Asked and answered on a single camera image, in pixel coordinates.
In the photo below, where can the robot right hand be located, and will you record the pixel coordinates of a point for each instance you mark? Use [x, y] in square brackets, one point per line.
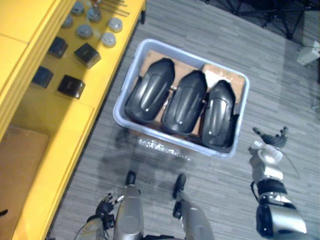
[273, 141]

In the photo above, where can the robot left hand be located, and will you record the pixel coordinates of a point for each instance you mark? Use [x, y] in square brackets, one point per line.
[105, 208]

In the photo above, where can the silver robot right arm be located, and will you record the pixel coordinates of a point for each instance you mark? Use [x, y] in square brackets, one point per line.
[267, 170]

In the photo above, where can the black shelf caster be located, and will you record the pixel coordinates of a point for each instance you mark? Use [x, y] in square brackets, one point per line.
[143, 17]

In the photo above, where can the silver robot left leg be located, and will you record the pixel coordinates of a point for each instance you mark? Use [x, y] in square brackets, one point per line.
[128, 215]

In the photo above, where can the black plastic housing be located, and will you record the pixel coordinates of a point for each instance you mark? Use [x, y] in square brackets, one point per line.
[150, 92]
[185, 105]
[217, 117]

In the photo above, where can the dark robot waist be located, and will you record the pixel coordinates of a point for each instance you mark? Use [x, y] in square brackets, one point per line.
[162, 237]

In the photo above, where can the brown cardboard bin liner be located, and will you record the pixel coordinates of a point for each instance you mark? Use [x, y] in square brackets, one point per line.
[225, 72]

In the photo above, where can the grey-blue plastic bin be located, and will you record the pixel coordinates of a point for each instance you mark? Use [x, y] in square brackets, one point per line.
[150, 132]

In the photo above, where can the brown cardboard box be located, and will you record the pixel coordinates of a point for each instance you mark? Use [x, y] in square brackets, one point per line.
[20, 170]

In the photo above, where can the white box device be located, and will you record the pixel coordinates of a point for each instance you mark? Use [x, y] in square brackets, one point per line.
[308, 53]

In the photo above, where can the black folding stand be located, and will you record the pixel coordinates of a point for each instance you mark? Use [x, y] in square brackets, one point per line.
[289, 33]

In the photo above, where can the small black box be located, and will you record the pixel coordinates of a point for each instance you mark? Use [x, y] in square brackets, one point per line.
[71, 86]
[87, 55]
[58, 47]
[43, 77]

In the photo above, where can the grey round cap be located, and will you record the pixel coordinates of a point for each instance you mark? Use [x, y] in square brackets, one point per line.
[84, 31]
[108, 39]
[77, 8]
[115, 24]
[67, 22]
[94, 14]

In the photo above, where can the thin metal rod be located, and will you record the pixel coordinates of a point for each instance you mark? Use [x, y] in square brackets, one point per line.
[115, 10]

